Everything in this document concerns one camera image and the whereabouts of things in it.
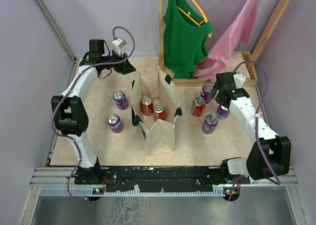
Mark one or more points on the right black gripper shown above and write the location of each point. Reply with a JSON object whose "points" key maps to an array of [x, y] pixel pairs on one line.
{"points": [[215, 91]]}

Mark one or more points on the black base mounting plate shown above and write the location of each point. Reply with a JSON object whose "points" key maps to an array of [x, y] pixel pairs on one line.
{"points": [[156, 178]]}

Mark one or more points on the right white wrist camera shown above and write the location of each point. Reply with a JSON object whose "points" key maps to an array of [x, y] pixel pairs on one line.
{"points": [[240, 79]]}

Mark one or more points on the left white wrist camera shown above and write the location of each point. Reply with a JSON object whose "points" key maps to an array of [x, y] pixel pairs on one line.
{"points": [[118, 44]]}

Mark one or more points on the green tank top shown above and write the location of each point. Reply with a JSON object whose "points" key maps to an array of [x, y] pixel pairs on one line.
{"points": [[184, 38]]}

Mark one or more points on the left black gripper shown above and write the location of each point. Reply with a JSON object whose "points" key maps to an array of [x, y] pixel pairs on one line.
{"points": [[125, 67]]}

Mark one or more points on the aluminium frame rail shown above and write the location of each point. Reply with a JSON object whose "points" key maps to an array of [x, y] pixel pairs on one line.
{"points": [[58, 181]]}

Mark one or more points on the yellow clothes hanger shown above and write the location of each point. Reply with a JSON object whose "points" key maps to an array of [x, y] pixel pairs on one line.
{"points": [[195, 10]]}

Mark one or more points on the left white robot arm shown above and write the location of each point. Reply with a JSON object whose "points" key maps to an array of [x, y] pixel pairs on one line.
{"points": [[70, 119]]}

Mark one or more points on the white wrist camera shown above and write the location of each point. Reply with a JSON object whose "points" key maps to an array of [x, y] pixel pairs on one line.
{"points": [[240, 79], [118, 44]]}

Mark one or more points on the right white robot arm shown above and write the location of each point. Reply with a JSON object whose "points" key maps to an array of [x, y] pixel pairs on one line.
{"points": [[269, 157]]}

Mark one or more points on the beige canvas tote bag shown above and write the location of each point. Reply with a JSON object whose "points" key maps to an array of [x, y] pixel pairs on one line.
{"points": [[160, 135]]}

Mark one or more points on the pink shirt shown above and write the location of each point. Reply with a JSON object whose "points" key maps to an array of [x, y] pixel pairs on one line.
{"points": [[220, 55]]}

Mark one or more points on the red Coke can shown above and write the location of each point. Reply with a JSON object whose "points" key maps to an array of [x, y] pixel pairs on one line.
{"points": [[146, 105], [198, 105], [159, 112]]}

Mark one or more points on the purple fanta can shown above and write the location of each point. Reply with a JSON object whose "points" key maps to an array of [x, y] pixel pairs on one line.
{"points": [[205, 91], [115, 123], [222, 112], [209, 124], [120, 100]]}

